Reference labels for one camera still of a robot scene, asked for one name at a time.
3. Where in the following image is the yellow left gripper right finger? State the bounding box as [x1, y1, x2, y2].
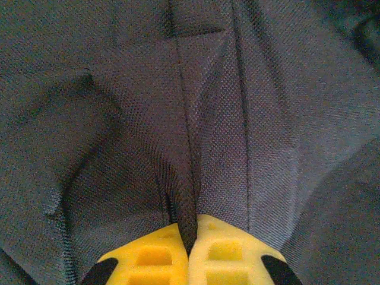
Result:
[188, 214, 303, 285]

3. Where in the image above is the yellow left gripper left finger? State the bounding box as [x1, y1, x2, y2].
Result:
[81, 222, 191, 285]

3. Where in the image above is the black fabric backpack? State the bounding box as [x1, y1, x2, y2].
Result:
[0, 0, 380, 285]

